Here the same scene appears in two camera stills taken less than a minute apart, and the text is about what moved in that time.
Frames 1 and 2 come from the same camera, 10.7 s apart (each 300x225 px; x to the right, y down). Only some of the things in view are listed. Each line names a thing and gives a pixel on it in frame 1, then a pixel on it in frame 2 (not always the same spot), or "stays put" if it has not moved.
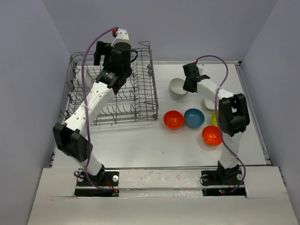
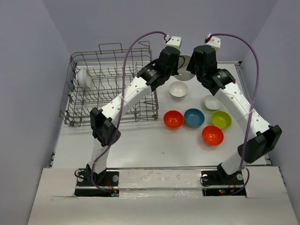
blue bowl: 194,117 stays put
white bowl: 176,86 → 183,75
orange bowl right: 212,135 stays put
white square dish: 210,105 stays put
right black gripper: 186,87 → 191,66
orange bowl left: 173,119 stays put
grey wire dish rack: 135,101 stays put
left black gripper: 102,48 → 175,71
